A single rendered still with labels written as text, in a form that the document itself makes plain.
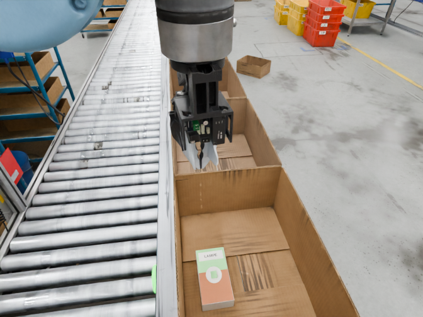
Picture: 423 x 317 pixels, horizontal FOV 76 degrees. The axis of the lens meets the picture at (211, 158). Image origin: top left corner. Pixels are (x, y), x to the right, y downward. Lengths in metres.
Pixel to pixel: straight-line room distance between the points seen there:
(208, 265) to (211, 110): 0.42
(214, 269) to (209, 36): 0.52
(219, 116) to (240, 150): 0.68
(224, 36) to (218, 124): 0.11
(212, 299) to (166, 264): 0.15
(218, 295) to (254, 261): 0.14
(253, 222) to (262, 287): 0.18
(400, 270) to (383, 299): 0.25
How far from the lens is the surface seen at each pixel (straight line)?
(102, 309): 0.88
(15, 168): 1.27
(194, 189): 0.73
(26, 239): 1.11
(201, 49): 0.32
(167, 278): 0.71
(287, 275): 0.74
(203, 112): 0.35
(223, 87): 1.45
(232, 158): 1.00
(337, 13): 5.40
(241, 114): 1.07
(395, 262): 2.07
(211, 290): 0.66
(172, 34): 0.33
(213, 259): 0.69
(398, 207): 2.41
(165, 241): 0.77
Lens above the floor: 1.52
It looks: 40 degrees down
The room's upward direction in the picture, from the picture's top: straight up
